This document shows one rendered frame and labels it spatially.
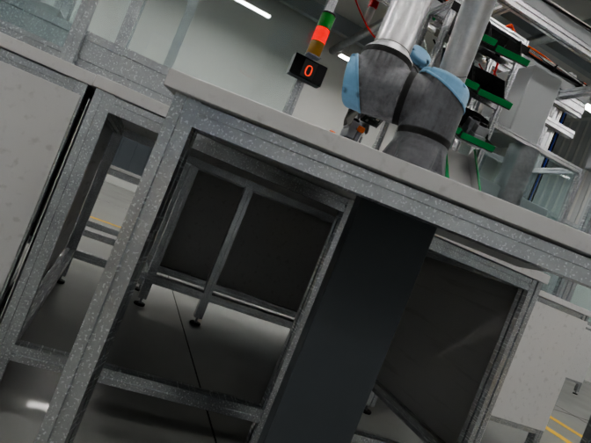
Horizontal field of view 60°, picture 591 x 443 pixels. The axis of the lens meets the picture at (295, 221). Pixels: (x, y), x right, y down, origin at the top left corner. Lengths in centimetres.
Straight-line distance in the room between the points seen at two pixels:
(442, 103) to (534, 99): 193
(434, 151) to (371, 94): 18
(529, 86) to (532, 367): 146
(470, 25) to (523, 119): 164
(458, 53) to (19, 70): 105
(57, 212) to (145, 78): 40
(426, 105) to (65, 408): 86
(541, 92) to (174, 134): 243
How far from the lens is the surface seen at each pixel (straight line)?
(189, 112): 84
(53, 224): 137
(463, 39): 137
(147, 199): 85
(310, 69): 180
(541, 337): 300
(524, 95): 297
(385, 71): 112
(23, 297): 141
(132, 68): 142
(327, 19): 185
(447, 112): 109
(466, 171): 197
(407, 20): 119
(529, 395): 308
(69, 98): 136
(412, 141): 107
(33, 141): 137
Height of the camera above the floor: 71
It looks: level
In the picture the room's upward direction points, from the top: 22 degrees clockwise
